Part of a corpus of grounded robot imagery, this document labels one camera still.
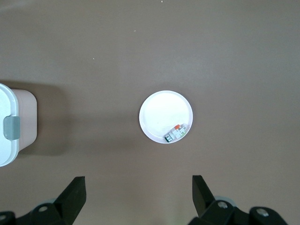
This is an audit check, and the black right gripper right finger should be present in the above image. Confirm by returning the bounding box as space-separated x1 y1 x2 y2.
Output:
188 175 288 225

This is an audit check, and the pink storage box white lid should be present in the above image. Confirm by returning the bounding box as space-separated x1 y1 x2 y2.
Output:
0 82 38 167

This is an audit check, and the white round plate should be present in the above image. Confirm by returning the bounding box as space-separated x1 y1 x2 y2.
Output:
138 90 194 144

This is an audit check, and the brown table mat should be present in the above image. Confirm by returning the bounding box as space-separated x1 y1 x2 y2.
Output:
0 0 300 225

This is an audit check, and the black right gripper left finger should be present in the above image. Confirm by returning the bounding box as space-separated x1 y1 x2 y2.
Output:
0 176 88 225

